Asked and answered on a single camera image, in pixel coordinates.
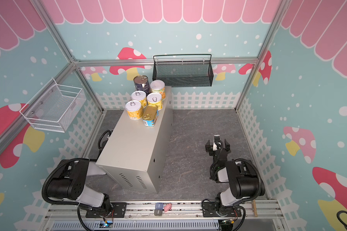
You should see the gold sardine tin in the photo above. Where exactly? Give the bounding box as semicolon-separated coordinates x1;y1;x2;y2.
142;105;159;127

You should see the yellow can pull-tab lid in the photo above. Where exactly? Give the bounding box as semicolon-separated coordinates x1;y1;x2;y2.
147;92;163;111
131;90;147;108
125;100;143;120

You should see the yellow can white lid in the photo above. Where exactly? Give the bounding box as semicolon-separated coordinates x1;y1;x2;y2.
150;80;166;100

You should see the dark blue tall can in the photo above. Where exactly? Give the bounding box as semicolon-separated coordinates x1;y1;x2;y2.
133;75;150;95

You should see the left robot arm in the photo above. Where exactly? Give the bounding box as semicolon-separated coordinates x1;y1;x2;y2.
41;158;113;217

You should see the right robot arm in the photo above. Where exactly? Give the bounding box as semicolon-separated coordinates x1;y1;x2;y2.
201;135;266;218

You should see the grey metal cabinet counter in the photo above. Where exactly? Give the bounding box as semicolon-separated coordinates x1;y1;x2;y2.
96;87;173;193

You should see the wooden toy hammer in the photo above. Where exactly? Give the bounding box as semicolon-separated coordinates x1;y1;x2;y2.
252;200;258;217

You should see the pink small object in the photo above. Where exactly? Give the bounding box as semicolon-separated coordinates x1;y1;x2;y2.
163;203;172;213

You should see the grey small block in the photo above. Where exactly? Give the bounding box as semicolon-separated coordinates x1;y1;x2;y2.
154;203;164;217

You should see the green circuit board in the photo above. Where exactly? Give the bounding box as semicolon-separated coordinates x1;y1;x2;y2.
99;220;113;229

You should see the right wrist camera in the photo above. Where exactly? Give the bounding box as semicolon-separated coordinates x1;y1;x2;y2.
213;135;222;151

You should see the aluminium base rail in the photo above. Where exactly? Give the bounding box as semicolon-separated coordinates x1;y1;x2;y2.
40;200;288;231

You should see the black wire mesh basket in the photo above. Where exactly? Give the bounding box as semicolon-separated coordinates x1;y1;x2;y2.
152;54;214;87

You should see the white wire mesh basket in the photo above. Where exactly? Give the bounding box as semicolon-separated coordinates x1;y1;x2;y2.
19;79;86;133

